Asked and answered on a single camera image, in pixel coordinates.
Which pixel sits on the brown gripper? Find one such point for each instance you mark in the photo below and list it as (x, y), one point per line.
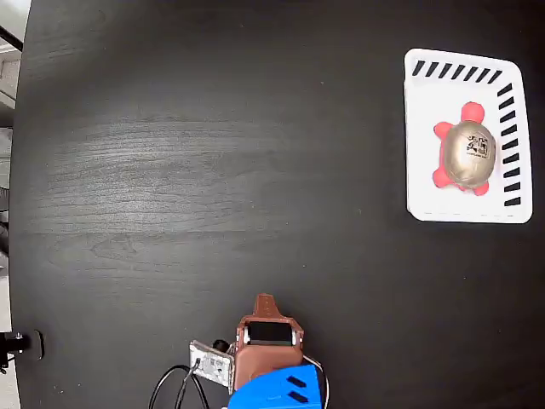
(267, 357)

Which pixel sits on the pink turtle toy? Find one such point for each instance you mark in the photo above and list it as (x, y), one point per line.
(468, 157)

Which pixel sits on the white slotted tray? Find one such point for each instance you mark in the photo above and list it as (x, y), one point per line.
(421, 128)

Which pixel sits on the black table clamp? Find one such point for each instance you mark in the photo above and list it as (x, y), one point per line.
(38, 345)

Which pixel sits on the black bar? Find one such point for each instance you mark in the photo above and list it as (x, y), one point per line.
(10, 37)

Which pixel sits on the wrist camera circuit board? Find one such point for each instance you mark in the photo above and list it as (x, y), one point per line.
(210, 364)

